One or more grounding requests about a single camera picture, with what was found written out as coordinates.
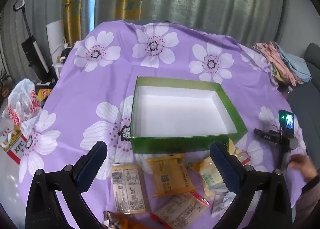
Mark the black white upright vacuum cleaner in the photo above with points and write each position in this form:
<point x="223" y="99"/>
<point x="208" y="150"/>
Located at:
<point x="31" y="46"/>

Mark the red edged beige snack packet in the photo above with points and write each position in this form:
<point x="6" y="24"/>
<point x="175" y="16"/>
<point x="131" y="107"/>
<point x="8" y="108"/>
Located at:
<point x="177" y="210"/>

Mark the orange brown snack packet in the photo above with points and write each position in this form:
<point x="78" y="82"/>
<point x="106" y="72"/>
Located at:
<point x="122" y="224"/>

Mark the pile of folded clothes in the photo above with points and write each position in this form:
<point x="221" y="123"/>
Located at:
<point x="282" y="61"/>

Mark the grey sofa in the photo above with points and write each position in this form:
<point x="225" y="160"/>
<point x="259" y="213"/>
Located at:
<point x="310" y="99"/>

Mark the purple floral tablecloth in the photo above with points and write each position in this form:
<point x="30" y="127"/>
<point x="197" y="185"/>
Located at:
<point x="100" y="89"/>

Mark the beige cracker packet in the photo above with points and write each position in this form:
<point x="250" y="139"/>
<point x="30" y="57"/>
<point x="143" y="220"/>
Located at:
<point x="128" y="189"/>

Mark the small silver snack packet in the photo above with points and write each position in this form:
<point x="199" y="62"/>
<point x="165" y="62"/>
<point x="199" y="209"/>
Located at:
<point x="220" y="204"/>

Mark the person's right hand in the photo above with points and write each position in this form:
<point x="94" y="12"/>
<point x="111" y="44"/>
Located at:
<point x="303" y="169"/>

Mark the orange yellow snack packet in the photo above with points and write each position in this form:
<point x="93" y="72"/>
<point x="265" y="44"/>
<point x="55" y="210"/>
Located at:
<point x="170" y="176"/>

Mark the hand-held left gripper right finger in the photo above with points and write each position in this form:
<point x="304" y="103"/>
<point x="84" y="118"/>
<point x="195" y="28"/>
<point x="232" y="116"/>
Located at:
<point x="222" y="166"/>

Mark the white box appliance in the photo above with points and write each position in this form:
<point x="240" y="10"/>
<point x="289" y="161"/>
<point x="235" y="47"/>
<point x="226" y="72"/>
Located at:
<point x="55" y="36"/>

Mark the red white paper bag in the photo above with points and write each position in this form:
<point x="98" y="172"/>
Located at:
<point x="15" y="146"/>

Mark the narrow grey curtain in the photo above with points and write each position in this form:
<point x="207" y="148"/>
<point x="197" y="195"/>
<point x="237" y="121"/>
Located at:
<point x="42" y="7"/>

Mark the yellow green snack packet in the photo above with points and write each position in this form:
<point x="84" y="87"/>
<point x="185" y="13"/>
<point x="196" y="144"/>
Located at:
<point x="208" y="176"/>

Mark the person's right forearm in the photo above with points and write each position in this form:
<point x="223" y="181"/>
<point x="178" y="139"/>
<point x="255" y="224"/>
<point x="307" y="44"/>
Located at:
<point x="308" y="201"/>

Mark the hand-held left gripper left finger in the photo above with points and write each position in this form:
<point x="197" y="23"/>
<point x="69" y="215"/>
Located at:
<point x="92" y="165"/>

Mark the white red plastic bag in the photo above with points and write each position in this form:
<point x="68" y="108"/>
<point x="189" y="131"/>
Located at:
<point x="22" y="99"/>

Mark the green cardboard box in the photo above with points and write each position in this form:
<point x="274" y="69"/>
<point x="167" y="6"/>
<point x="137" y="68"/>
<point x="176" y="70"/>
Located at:
<point x="162" y="144"/>

